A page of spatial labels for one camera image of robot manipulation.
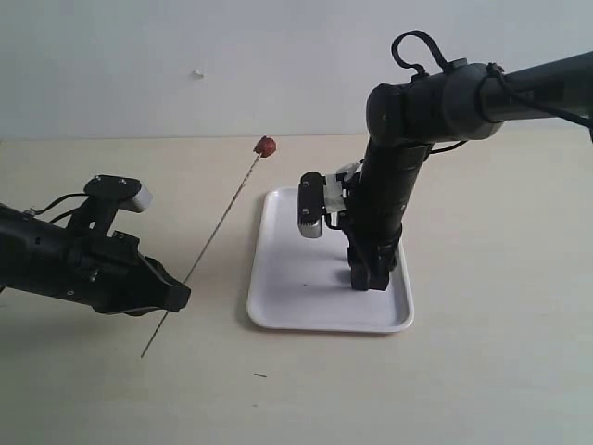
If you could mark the thin metal skewer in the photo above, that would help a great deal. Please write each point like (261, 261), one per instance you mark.
(202, 253)

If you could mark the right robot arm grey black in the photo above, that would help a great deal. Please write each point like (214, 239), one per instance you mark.
(466, 102)

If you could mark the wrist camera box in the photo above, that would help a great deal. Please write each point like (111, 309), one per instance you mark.
(320, 201)
(105, 196)

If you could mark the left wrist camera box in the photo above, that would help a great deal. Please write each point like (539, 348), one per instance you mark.
(105, 196)

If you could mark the red fruit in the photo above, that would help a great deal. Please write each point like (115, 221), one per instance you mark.
(265, 147)

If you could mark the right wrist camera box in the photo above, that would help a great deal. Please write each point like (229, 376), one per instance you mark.
(320, 201)

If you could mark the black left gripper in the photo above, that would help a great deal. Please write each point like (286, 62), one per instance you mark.
(112, 276)

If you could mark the white rectangular plastic tray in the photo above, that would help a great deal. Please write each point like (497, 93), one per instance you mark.
(301, 284)

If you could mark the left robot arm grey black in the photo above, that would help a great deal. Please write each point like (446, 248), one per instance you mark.
(35, 254)

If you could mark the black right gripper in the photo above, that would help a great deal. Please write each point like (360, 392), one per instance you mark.
(372, 248)

